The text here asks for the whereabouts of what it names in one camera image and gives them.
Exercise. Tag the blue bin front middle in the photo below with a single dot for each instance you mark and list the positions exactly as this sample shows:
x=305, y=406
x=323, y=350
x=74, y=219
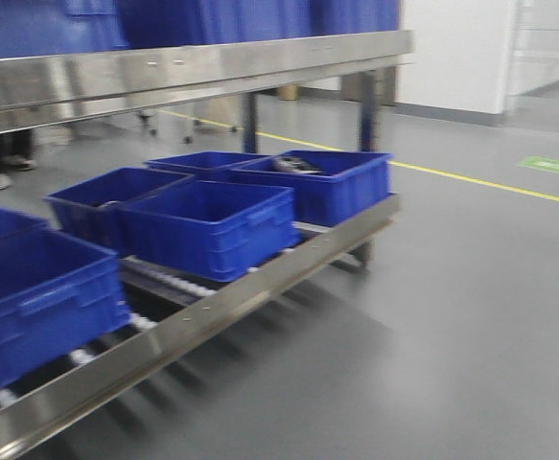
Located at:
x=214, y=230

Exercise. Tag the blue bin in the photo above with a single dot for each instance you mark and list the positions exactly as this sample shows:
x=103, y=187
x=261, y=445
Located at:
x=13, y=222
x=205, y=165
x=214, y=230
x=56, y=294
x=90, y=210
x=350, y=183

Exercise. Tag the blue bin rear middle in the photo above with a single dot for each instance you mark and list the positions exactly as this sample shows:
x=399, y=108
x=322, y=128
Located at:
x=90, y=210

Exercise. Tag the blue bins on upper shelf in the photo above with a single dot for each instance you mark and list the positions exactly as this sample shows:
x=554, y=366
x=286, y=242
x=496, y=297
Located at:
x=44, y=28

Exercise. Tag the blue bin front right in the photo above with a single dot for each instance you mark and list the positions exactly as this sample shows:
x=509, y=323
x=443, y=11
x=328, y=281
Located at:
x=350, y=183

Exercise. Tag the dark items in bin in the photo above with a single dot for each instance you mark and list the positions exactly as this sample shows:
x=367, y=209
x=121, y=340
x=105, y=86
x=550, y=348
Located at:
x=294, y=164

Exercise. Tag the blue bin rear right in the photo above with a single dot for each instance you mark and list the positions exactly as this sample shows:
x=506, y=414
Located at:
x=205, y=165

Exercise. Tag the wheeled cart base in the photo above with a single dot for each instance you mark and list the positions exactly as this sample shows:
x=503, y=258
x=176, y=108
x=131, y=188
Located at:
x=150, y=122

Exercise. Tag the white roller track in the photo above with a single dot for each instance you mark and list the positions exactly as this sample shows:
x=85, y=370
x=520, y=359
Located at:
x=164, y=277

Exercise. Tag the blue bin front left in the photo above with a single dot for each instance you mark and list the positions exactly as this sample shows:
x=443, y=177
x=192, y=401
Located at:
x=56, y=294

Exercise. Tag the blue bin rear left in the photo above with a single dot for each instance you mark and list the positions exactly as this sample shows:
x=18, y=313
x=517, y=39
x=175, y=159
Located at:
x=13, y=222

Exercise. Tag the glass door partition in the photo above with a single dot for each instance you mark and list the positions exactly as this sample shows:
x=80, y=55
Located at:
x=532, y=92

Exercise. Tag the rear shelf leg post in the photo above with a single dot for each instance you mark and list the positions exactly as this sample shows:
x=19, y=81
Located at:
x=249, y=122

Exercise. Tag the shelf leg post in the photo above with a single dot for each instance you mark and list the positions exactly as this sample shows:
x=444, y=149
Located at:
x=249, y=122
x=367, y=143

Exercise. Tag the steel upper shelf rail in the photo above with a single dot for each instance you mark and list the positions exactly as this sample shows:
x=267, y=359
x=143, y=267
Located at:
x=60, y=89

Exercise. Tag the steel shelf rail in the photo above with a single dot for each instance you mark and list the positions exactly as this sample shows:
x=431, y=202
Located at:
x=46, y=411
x=60, y=89

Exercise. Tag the steel lower shelf rail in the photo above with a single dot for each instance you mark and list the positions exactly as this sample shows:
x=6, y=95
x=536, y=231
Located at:
x=46, y=411

